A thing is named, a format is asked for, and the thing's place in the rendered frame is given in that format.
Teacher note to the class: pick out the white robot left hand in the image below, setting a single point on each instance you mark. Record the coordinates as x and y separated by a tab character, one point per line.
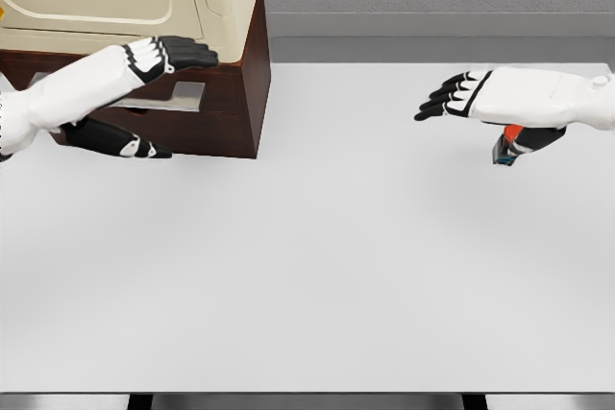
96	79

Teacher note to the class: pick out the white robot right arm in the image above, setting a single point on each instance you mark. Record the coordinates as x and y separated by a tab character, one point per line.
600	103

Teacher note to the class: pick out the red and grey switch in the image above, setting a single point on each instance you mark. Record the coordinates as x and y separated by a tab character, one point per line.
500	148

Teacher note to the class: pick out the dark brown wooden cabinet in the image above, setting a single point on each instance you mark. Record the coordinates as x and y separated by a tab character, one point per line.
250	93

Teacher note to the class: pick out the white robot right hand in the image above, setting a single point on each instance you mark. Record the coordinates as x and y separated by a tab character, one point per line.
523	95

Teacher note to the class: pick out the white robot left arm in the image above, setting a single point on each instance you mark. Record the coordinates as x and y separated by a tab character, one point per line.
14	122

